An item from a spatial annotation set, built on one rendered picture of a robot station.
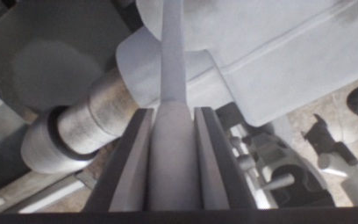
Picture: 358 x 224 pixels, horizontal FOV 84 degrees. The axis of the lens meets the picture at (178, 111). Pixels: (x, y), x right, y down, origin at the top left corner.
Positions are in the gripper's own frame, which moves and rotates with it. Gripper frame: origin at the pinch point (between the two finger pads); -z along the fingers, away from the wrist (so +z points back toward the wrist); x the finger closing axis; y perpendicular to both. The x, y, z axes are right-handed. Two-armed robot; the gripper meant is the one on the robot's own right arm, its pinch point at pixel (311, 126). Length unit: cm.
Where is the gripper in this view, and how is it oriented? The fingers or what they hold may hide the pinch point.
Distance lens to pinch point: 112.2
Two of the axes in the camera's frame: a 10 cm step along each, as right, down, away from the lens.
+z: -1.0, 5.6, -8.2
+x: 2.2, -7.9, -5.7
